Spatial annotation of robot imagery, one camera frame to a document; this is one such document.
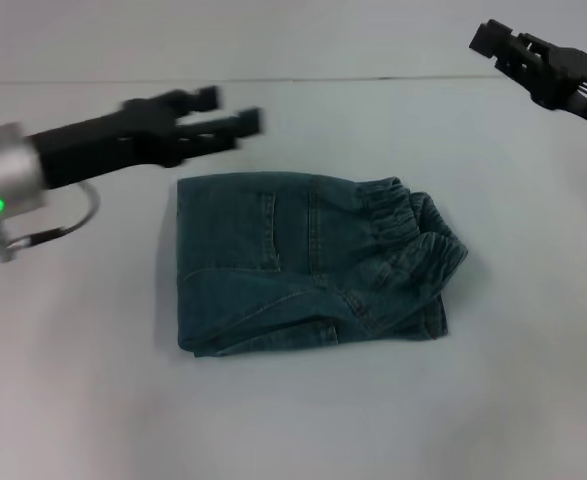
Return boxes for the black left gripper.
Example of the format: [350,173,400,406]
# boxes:
[26,85,267,192]

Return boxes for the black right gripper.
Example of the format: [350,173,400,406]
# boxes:
[468,18,587,135]

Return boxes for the blue denim shorts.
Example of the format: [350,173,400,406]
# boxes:
[175,172,472,359]

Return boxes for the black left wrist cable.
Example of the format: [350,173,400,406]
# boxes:
[0,180,100,265]

